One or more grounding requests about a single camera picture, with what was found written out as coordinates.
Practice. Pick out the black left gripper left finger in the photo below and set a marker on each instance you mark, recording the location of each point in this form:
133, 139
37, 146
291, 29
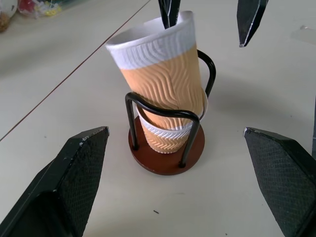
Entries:
74, 177

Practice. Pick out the clear bag of colourful items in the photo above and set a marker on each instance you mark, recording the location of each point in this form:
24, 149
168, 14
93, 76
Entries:
39, 8

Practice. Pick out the tan ribbed paper cup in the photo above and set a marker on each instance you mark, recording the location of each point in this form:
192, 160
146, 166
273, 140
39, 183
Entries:
160, 81
165, 142

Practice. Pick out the round white speckled object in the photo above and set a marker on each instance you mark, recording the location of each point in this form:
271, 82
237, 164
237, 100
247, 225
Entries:
6, 14

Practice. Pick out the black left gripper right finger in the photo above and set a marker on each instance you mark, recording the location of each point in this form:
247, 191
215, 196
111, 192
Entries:
284, 177

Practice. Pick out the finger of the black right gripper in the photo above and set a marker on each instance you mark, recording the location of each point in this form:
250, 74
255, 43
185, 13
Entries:
169, 11
249, 19

